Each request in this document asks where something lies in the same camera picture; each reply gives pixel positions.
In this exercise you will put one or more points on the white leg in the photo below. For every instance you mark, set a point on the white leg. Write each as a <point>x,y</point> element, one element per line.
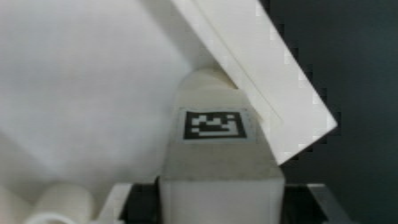
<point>220,179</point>

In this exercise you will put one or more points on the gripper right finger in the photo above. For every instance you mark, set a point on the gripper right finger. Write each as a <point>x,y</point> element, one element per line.
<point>311,206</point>

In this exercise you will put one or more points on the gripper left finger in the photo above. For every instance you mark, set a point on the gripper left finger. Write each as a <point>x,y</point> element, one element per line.
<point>131,204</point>

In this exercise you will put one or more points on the white square tabletop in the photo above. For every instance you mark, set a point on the white square tabletop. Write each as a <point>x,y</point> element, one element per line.
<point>96,55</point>

